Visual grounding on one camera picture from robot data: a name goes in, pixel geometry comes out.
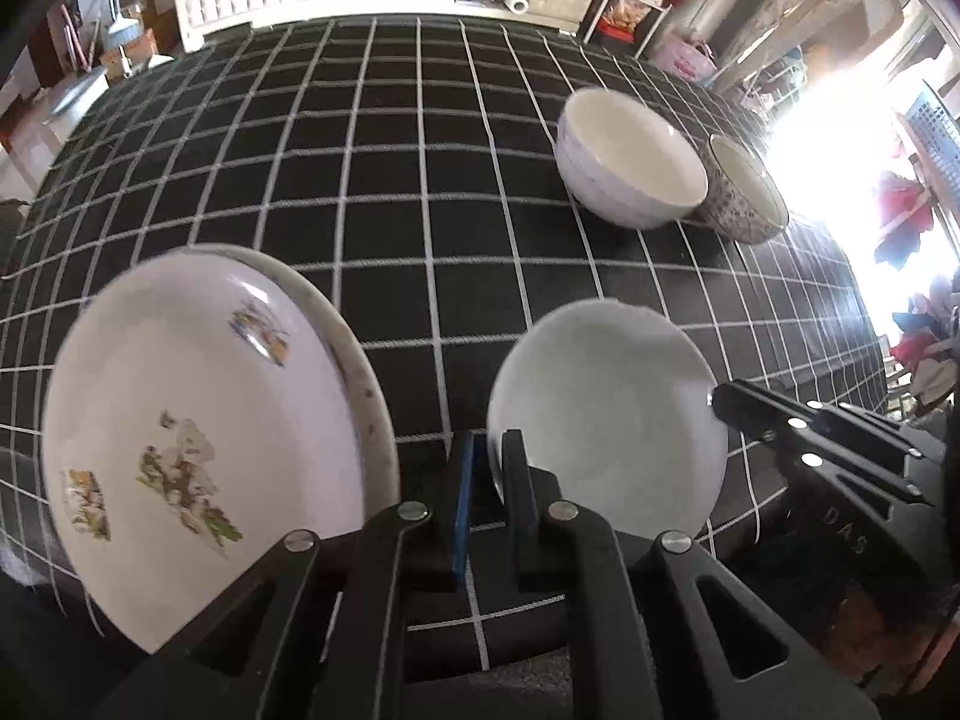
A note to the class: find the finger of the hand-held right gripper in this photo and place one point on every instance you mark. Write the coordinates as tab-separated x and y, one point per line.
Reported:
780	427
877	424

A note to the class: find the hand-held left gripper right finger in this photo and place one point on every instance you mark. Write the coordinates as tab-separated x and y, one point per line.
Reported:
517	510

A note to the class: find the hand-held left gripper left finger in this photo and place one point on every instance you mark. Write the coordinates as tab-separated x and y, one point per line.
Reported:
465	517

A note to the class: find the white plate with pink flowers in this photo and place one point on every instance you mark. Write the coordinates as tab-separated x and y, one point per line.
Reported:
375	427

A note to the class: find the white bowl with floral outside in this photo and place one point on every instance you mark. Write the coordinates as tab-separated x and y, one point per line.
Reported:
615	420

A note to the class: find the small white plate floral print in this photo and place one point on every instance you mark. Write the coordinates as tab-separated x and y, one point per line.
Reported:
195	420

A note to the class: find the red clothing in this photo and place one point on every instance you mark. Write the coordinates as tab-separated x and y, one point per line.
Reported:
904	217

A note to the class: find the dark speckled patterned bowl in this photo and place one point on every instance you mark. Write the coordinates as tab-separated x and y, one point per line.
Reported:
750	195

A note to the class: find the plain white bowl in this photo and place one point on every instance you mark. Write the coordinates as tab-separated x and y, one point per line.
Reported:
637	157

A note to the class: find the blue plastic basket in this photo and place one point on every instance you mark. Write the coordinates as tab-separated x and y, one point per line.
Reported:
936	124

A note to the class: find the black white checked tablecloth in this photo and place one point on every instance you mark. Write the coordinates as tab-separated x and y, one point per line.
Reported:
450	202

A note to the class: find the standing arched mirror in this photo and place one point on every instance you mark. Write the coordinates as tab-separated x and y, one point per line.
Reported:
810	22

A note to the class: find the grey broom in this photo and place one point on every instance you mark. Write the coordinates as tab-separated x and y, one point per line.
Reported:
124	34

